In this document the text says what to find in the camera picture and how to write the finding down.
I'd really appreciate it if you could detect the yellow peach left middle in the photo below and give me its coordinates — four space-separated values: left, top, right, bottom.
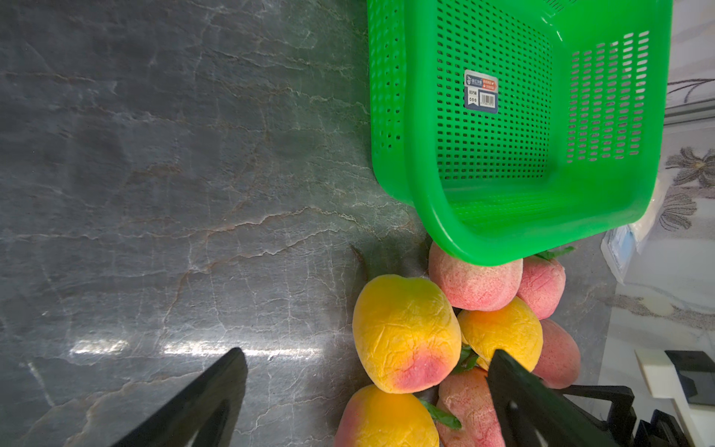
333 385 439 446

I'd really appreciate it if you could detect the pink peach upper left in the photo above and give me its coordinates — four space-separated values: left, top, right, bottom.
428 243 523 312

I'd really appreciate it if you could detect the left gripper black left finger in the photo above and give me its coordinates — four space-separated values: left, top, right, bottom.
115 348 248 446

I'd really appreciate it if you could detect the green plastic perforated basket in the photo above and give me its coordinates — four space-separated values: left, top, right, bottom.
367 0 673 266

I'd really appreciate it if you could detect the white barcode sticker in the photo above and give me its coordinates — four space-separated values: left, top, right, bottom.
464 70 499 115

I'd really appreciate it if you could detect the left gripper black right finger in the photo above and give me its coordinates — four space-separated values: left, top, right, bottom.
487 349 616 446

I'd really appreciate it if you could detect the blue face mask pack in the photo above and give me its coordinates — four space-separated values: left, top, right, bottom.
601 223 651 284

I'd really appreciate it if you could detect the pink peach upper right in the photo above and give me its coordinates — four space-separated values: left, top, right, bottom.
517 256 566 320

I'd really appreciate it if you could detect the yellow peach centre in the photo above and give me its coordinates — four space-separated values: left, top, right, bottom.
457 297 544 372

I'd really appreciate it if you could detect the pink peach centre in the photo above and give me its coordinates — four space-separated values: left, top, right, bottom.
533 320 581 389

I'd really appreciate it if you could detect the pink peach bottom left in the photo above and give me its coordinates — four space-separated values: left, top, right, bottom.
436 368 505 447

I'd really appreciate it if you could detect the yellow peach with red blush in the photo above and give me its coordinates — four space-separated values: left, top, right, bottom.
352 275 462 394

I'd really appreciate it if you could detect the pink peach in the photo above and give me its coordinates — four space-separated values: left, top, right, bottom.
517 256 566 320
533 320 581 389
428 243 523 312
436 368 505 447

